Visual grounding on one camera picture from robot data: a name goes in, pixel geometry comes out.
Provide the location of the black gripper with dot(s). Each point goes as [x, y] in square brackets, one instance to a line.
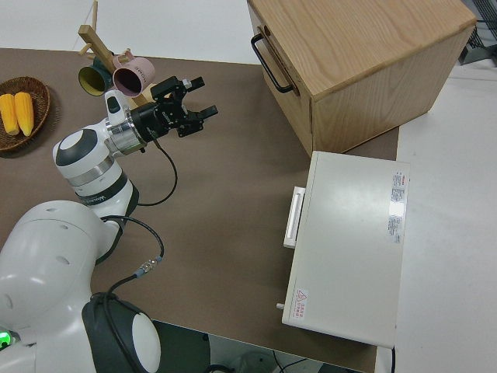
[167, 116]

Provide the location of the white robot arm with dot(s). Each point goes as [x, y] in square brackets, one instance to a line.
[46, 248]

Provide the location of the wooden drawer cabinet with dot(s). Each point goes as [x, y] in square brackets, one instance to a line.
[369, 39]

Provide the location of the pink mug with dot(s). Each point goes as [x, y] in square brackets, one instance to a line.
[136, 72]

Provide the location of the dark teal mug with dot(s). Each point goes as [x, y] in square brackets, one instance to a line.
[90, 79]

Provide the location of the brown table mat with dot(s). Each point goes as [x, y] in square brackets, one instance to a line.
[233, 194]

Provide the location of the wooden mug tree stand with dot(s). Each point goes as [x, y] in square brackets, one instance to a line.
[97, 40]

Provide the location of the round wicker basket tray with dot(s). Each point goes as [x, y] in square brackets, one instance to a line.
[40, 105]

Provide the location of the yellow corn cob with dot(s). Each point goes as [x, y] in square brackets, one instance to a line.
[7, 114]
[24, 112]

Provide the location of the white toaster oven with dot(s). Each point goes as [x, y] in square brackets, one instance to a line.
[349, 241]

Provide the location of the black metal frame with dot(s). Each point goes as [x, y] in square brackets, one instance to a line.
[479, 42]

